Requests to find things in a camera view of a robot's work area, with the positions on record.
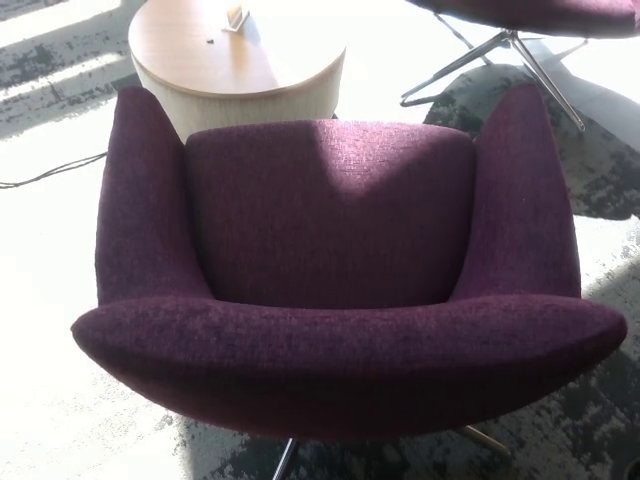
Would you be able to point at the purple fabric swivel armchair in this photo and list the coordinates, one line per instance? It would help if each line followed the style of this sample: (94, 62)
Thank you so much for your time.
(350, 350)

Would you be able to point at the purple fabric lounge chair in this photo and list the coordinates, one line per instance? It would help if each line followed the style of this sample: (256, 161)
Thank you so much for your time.
(550, 12)

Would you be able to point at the round wooden side table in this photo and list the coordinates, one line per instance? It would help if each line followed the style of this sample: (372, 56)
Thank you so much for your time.
(200, 62)

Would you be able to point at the small white card holder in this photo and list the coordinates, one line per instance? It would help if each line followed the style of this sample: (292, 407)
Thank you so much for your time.
(235, 19)

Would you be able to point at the metal armchair swivel base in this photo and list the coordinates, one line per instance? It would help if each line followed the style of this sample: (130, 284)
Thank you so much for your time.
(484, 438)

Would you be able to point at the chrome spider chair base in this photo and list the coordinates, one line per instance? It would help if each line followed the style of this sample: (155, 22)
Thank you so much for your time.
(540, 74)

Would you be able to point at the purple armchair seat cushion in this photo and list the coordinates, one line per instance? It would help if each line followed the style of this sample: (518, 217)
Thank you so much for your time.
(325, 225)

